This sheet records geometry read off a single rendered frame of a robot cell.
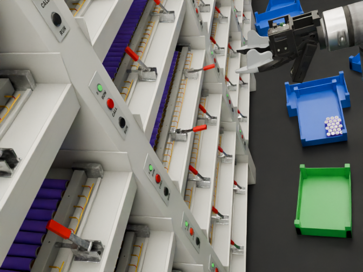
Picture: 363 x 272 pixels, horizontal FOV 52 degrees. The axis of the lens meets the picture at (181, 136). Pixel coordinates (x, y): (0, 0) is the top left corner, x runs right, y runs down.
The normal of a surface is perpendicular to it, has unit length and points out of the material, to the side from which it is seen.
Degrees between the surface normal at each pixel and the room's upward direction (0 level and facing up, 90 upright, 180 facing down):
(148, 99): 16
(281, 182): 0
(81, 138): 90
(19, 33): 90
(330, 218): 0
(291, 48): 90
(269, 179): 0
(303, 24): 90
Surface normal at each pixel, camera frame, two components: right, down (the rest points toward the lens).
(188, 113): -0.09, -0.70
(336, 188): -0.35, -0.69
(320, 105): -0.37, -0.45
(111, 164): -0.14, 0.71
